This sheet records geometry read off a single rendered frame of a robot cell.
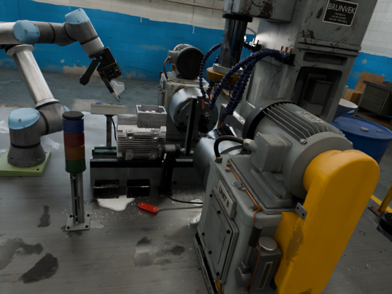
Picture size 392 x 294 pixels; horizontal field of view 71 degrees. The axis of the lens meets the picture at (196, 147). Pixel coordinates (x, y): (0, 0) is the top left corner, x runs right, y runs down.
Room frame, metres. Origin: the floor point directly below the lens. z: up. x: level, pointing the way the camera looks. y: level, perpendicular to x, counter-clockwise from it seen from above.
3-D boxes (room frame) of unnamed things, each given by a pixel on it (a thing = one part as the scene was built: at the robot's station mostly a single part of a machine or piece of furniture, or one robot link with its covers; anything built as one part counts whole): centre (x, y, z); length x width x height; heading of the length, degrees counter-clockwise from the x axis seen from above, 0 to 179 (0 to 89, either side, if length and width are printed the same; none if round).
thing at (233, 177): (0.64, -0.23, 0.99); 0.35 x 0.31 x 0.37; 18
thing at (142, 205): (0.88, 0.15, 0.81); 0.09 x 0.03 x 0.02; 72
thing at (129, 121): (1.11, 0.25, 1.02); 0.20 x 0.19 x 0.19; 109
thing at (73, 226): (0.75, 0.38, 1.01); 0.08 x 0.08 x 0.42; 18
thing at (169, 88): (1.77, 0.14, 0.99); 0.35 x 0.31 x 0.37; 18
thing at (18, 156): (1.07, 0.76, 0.88); 0.15 x 0.15 x 0.10
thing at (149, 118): (1.12, 0.22, 1.11); 0.12 x 0.11 x 0.07; 109
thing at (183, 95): (1.54, 0.06, 1.04); 0.37 x 0.25 x 0.25; 18
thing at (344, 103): (2.39, -1.19, 0.93); 0.25 x 0.24 x 0.25; 107
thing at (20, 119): (1.08, 0.75, 1.00); 0.13 x 0.12 x 0.14; 153
